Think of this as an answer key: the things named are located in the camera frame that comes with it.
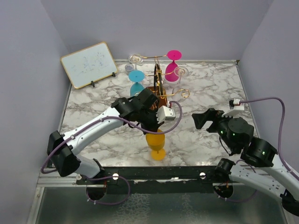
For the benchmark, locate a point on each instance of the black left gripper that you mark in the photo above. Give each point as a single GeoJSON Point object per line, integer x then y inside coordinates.
{"type": "Point", "coordinates": [154, 127]}

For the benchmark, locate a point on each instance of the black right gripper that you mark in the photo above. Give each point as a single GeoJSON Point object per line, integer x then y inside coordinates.
{"type": "Point", "coordinates": [210, 114]}

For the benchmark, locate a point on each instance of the orange plastic wine glass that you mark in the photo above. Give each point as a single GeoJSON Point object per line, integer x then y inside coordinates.
{"type": "Point", "coordinates": [156, 143]}

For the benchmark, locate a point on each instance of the blue plastic wine glass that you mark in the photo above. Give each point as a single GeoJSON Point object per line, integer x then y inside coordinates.
{"type": "Point", "coordinates": [136, 76]}

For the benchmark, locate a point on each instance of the pink plastic wine glass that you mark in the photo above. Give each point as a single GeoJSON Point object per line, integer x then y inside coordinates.
{"type": "Point", "coordinates": [173, 55]}

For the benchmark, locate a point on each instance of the clear champagne flute glass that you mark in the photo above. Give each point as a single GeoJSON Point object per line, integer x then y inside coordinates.
{"type": "Point", "coordinates": [136, 60]}

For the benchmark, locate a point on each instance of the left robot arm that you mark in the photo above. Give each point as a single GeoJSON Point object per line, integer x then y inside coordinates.
{"type": "Point", "coordinates": [63, 149]}

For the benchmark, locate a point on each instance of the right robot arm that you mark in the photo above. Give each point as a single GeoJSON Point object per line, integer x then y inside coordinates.
{"type": "Point", "coordinates": [239, 137]}

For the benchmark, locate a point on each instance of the gold and black glass rack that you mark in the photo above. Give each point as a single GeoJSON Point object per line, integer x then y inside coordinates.
{"type": "Point", "coordinates": [158, 86]}

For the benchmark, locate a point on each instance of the small jar of paper clips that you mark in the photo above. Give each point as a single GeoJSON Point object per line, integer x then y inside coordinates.
{"type": "Point", "coordinates": [129, 68]}

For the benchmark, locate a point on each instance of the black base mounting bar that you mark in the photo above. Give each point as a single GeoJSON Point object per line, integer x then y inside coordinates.
{"type": "Point", "coordinates": [170, 179]}

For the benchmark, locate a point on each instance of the small framed whiteboard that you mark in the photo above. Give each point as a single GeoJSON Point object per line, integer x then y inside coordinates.
{"type": "Point", "coordinates": [87, 66]}

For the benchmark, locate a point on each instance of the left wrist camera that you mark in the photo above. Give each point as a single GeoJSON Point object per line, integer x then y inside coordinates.
{"type": "Point", "coordinates": [165, 113]}

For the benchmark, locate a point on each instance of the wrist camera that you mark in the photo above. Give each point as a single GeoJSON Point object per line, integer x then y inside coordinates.
{"type": "Point", "coordinates": [235, 107]}
{"type": "Point", "coordinates": [165, 113]}

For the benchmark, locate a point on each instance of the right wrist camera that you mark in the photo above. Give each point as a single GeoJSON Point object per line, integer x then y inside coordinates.
{"type": "Point", "coordinates": [235, 107]}

